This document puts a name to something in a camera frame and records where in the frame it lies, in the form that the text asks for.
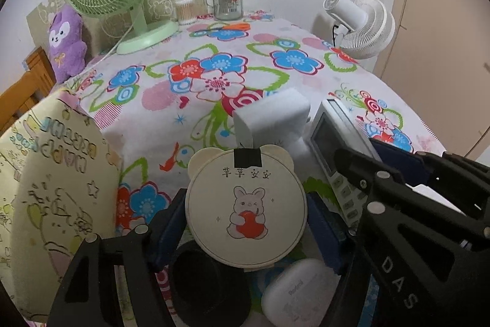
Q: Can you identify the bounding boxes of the white earbuds case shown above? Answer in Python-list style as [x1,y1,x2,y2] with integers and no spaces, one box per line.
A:
[261,258,340,327]

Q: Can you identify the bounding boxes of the white remote control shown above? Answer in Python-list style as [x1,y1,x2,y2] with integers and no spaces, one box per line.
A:
[309,98,380,229]

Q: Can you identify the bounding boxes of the round bear mirror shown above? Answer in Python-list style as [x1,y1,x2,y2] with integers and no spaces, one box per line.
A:
[185,144,308,270]

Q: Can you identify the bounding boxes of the black round stand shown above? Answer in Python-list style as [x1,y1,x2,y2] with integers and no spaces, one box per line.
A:
[168,241,252,327]

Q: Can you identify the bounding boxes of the white charger adapter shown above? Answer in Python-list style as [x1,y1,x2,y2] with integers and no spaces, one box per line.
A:
[232,88,311,149]

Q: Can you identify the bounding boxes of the beige door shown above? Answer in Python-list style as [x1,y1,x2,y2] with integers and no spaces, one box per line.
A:
[375,0,489,159]

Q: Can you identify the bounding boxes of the yellow cartoon storage box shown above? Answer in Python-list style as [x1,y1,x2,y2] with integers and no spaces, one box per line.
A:
[1,89,121,322]

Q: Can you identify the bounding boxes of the white standing fan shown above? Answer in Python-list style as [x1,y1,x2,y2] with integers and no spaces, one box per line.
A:
[311,0,396,72]

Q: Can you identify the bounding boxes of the floral tablecloth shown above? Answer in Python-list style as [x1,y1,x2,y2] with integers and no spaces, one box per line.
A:
[66,11,444,235]

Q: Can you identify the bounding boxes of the wooden bed headboard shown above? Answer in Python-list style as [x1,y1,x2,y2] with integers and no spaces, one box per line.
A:
[0,47,56,134]

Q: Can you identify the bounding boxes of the purple plush toy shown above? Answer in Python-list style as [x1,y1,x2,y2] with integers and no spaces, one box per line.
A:
[48,4,87,84]

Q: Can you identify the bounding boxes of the cotton swab container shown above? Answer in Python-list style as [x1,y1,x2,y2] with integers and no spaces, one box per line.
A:
[175,0,197,26]

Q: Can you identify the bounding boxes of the orange handled scissors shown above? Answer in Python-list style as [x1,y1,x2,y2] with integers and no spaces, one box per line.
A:
[208,21,251,32]

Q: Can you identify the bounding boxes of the green fan white cable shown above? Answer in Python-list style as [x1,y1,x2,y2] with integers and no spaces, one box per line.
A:
[81,21,139,73]

